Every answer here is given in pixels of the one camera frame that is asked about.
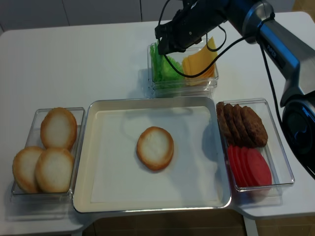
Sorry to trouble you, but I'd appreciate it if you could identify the red tomato slice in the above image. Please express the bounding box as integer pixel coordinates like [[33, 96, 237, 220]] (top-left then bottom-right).
[[227, 145, 247, 187], [245, 148, 272, 186], [240, 147, 254, 187], [233, 146, 250, 187]]

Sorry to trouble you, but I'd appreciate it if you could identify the clear bun container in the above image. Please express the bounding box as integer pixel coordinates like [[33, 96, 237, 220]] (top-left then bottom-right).
[[10, 107, 86, 204]]

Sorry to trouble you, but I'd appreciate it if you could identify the bun on tray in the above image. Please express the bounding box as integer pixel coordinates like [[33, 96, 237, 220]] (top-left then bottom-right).
[[136, 126, 174, 171]]

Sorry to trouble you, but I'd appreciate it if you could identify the yellow cheese slice stack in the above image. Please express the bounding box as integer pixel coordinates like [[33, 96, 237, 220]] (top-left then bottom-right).
[[182, 46, 218, 86]]

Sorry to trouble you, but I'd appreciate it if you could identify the green lettuce pile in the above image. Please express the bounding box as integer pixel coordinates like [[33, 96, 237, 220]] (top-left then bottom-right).
[[150, 42, 184, 89]]

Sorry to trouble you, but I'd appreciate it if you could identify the clear patty tomato container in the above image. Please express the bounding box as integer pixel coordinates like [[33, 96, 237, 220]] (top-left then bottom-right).
[[220, 99, 294, 198]]

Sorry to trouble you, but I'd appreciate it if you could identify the front right bun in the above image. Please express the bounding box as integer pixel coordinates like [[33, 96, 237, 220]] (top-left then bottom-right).
[[35, 147, 74, 193]]

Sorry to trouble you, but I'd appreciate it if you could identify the brown meat patty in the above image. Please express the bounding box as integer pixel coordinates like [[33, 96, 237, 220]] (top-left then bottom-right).
[[224, 104, 244, 147], [216, 102, 235, 145], [241, 106, 268, 147], [232, 104, 255, 148]]

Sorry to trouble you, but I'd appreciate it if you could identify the silver metal tray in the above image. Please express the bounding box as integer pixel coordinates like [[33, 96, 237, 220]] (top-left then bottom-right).
[[73, 96, 231, 213]]

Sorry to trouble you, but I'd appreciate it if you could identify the front left bun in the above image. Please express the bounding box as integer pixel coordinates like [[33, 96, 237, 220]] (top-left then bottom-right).
[[12, 146, 44, 194]]

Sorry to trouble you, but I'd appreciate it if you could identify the back bun in container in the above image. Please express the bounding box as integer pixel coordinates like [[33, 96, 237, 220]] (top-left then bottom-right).
[[40, 107, 77, 150]]

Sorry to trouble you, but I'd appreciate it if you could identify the rightmost brown meat patty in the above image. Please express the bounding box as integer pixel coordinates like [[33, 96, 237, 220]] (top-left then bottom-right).
[[241, 106, 268, 147]]

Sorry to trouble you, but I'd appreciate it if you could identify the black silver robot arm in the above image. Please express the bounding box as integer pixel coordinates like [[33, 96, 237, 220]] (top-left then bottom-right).
[[155, 0, 315, 176]]

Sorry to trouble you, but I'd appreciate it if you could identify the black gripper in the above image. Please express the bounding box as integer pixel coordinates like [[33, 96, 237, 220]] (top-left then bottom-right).
[[155, 0, 230, 55]]

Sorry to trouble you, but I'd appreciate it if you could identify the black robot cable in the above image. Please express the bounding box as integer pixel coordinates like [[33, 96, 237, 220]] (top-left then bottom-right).
[[155, 0, 286, 126]]

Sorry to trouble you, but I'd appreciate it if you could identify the leftmost red tomato slice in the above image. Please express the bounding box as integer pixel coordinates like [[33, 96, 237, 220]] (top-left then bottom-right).
[[227, 145, 247, 187]]

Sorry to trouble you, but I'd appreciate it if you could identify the leftmost brown meat patty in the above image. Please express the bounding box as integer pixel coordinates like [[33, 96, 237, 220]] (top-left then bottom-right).
[[216, 102, 235, 145]]

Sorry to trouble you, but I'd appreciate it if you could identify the clear lettuce cheese container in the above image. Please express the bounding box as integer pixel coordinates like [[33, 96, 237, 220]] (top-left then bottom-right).
[[147, 37, 219, 97]]

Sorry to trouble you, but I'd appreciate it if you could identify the rightmost red tomato slice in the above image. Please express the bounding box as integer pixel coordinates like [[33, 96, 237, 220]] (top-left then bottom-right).
[[245, 148, 272, 186]]

